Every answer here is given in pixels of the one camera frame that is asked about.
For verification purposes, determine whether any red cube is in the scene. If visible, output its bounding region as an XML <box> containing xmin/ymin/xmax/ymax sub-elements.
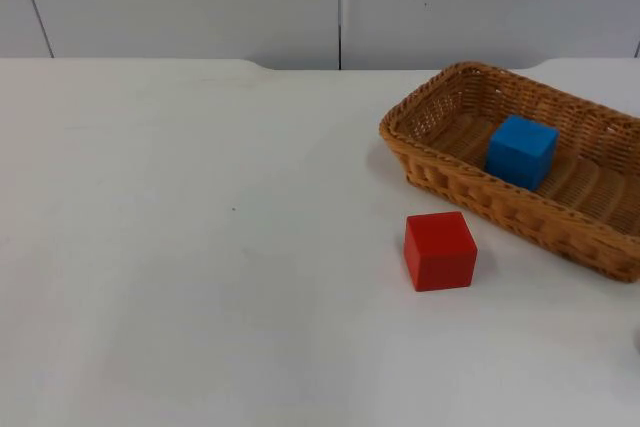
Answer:
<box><xmin>403</xmin><ymin>211</ymin><xmax>479</xmax><ymax>294</ymax></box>

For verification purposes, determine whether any blue cube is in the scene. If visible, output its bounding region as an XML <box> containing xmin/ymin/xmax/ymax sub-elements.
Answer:
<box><xmin>484</xmin><ymin>114</ymin><xmax>560</xmax><ymax>193</ymax></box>

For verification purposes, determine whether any brown wicker basket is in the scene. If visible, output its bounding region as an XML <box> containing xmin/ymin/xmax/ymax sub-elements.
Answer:
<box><xmin>378</xmin><ymin>61</ymin><xmax>640</xmax><ymax>284</ymax></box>

